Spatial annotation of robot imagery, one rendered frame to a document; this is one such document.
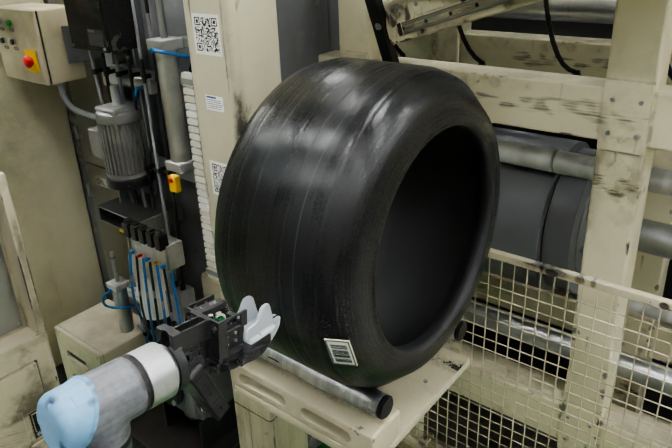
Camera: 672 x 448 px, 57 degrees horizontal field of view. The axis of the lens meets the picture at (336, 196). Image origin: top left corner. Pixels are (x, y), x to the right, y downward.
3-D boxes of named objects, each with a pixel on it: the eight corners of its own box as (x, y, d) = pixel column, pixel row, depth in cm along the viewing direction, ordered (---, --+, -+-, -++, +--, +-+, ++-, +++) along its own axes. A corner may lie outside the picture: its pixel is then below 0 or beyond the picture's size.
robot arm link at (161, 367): (156, 420, 76) (117, 394, 81) (186, 403, 80) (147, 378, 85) (152, 367, 74) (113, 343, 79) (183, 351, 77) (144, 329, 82)
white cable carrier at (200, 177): (208, 277, 144) (180, 71, 126) (224, 268, 148) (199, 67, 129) (221, 282, 142) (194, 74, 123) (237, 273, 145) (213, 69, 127)
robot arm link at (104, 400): (35, 443, 73) (27, 382, 70) (118, 399, 81) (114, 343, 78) (71, 478, 68) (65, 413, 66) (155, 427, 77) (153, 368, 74)
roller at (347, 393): (240, 352, 130) (240, 332, 128) (255, 344, 133) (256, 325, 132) (378, 425, 109) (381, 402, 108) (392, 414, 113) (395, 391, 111)
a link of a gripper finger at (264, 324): (293, 295, 94) (248, 318, 87) (293, 330, 96) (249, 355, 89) (278, 289, 96) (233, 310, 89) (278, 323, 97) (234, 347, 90)
